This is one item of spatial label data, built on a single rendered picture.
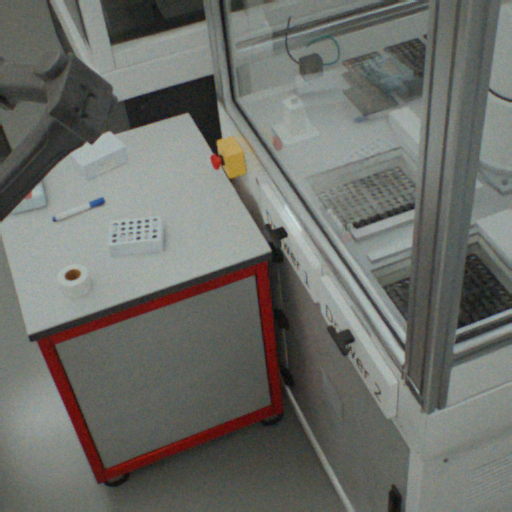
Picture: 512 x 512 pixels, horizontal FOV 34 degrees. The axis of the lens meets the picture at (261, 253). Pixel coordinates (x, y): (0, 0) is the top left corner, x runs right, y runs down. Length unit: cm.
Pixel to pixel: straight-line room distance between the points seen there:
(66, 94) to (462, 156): 53
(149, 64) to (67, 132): 122
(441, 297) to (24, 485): 168
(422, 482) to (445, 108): 83
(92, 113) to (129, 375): 104
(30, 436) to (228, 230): 103
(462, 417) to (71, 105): 83
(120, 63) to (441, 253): 141
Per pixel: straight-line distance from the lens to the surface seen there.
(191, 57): 241
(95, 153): 222
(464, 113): 99
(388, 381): 148
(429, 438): 149
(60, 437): 265
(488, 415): 153
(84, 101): 120
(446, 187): 106
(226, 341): 213
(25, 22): 469
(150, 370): 211
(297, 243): 171
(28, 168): 120
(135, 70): 238
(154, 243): 196
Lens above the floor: 212
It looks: 45 degrees down
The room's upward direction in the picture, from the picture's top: 6 degrees counter-clockwise
